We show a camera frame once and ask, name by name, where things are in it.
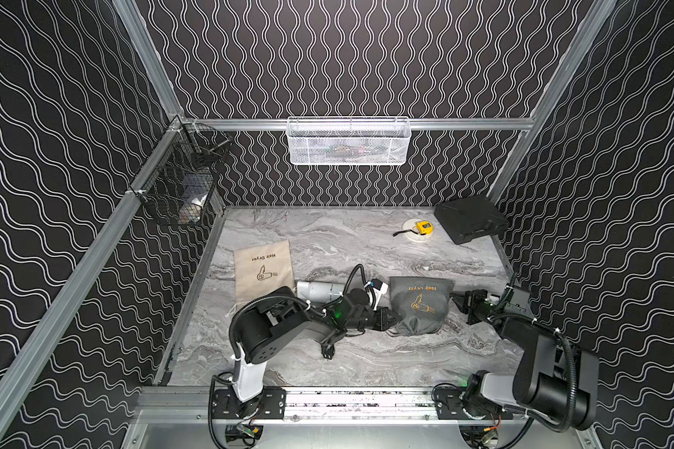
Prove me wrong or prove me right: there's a dark grey hair dryer bag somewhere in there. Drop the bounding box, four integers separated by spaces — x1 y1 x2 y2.
389 276 454 337

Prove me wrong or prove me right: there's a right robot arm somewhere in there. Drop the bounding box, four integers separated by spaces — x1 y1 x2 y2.
451 284 599 432

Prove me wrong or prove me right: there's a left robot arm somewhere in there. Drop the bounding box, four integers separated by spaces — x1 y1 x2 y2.
228 264 402 403

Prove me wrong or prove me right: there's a black hard case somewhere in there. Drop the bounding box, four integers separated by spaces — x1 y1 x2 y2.
434 196 509 245

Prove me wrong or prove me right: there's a yellow tape measure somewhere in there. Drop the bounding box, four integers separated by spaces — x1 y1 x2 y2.
415 221 434 235

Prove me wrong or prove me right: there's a white round coaster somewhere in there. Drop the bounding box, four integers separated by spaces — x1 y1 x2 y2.
401 219 434 242

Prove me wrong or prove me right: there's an item in black basket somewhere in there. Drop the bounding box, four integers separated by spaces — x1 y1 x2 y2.
178 192 208 225

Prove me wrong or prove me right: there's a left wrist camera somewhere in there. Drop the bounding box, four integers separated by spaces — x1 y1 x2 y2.
365 279 389 311

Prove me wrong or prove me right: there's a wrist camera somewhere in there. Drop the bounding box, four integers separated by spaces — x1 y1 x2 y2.
504 285 535 319
365 279 389 311

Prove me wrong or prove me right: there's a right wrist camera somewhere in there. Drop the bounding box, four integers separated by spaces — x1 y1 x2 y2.
504 285 535 319

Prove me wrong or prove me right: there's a white mesh wall basket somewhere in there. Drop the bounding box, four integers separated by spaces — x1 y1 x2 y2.
286 117 412 166

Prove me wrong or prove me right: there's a black wire wall basket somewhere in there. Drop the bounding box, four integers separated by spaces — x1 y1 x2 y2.
137 123 234 227

